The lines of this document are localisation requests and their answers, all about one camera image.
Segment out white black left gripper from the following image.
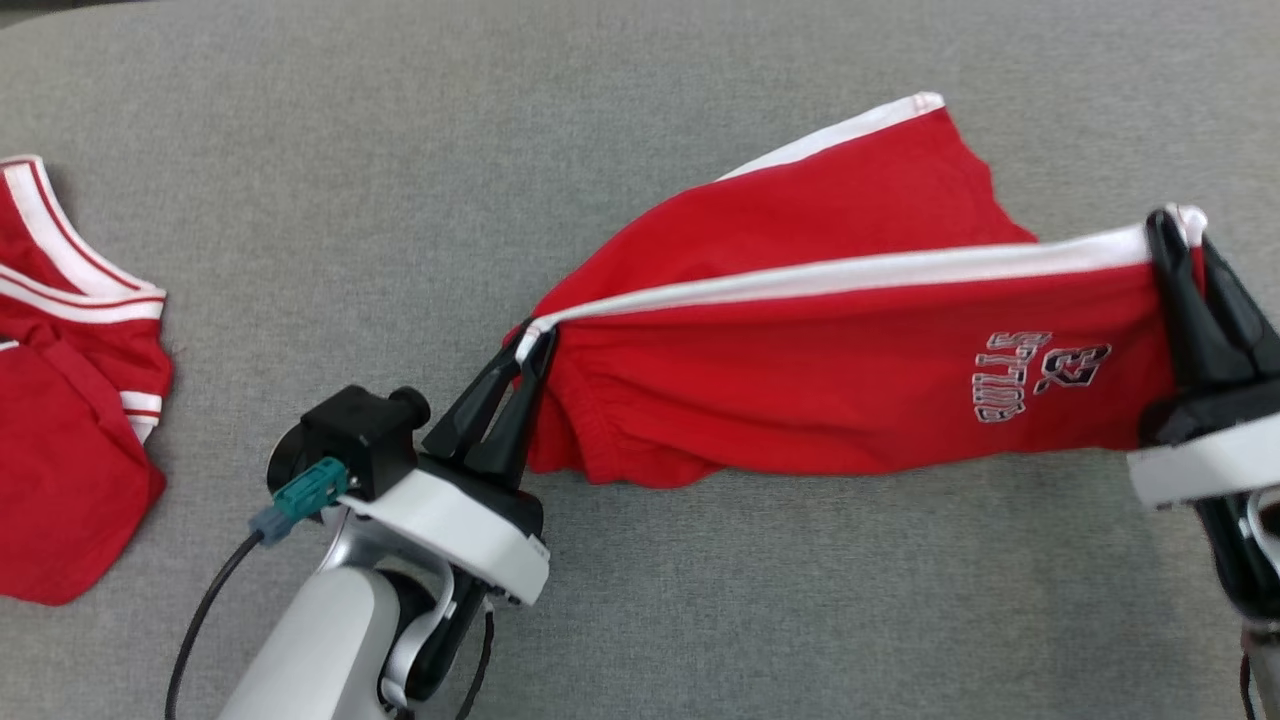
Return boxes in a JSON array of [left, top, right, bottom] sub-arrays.
[[340, 328, 560, 608]]

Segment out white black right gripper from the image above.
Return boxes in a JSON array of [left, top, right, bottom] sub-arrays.
[[1128, 208, 1280, 509]]

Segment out red shorts with white stripe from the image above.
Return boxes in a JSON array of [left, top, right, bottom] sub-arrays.
[[515, 92, 1209, 490]]

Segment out red jersey with white trim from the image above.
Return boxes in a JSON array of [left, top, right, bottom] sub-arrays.
[[0, 155, 177, 607]]

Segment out teal cable connector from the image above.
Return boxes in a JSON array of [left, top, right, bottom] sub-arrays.
[[249, 457, 352, 547]]

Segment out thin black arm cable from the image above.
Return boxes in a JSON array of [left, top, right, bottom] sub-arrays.
[[455, 608, 497, 720]]

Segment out black camera cable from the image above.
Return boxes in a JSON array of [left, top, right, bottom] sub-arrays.
[[164, 533, 267, 720]]

